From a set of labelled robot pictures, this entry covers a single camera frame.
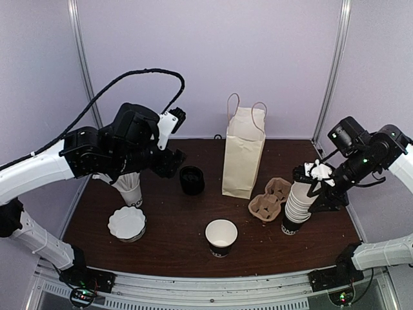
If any stack of black cup lids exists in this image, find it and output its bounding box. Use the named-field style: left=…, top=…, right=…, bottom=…
left=179, top=166, right=205, bottom=196

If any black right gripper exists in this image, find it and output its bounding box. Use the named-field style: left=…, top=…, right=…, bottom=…
left=307, top=147, right=378, bottom=213

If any aluminium front rail base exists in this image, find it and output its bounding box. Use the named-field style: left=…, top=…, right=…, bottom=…
left=24, top=253, right=401, bottom=310

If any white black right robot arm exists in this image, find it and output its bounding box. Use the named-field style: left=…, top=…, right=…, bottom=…
left=304, top=116, right=412, bottom=285

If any right aluminium frame post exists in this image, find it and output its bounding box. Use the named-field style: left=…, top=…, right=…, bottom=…
left=311, top=0, right=352, bottom=145

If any brown pulp cup carrier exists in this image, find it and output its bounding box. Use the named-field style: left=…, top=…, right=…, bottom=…
left=248, top=178, right=292, bottom=222

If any stack of paper cups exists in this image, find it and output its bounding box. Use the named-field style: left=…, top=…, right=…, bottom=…
left=281, top=181, right=318, bottom=236

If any paper cup holding straws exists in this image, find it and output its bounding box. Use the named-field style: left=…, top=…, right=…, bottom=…
left=119, top=184, right=143, bottom=208

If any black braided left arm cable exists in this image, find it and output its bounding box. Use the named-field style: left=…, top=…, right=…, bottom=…
left=28, top=67, right=186, bottom=156

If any left aluminium frame post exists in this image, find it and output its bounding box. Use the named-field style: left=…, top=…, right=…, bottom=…
left=66, top=0, right=104, bottom=130

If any cream paper bag with handles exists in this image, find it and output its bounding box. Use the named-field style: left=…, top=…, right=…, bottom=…
left=221, top=93, right=267, bottom=200

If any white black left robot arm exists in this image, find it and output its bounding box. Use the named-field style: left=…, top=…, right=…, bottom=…
left=1, top=103, right=186, bottom=287

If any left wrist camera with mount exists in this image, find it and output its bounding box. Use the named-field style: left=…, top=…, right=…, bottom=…
left=157, top=107, right=186, bottom=150

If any bundle of white wrapped straws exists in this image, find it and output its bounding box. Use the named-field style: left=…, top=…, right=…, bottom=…
left=92, top=172, right=140, bottom=192

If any single black paper cup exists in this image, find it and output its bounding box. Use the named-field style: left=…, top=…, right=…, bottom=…
left=205, top=219, right=238, bottom=258

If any aluminium frame post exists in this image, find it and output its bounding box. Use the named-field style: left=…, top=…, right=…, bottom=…
left=311, top=0, right=352, bottom=145
left=66, top=0, right=104, bottom=130

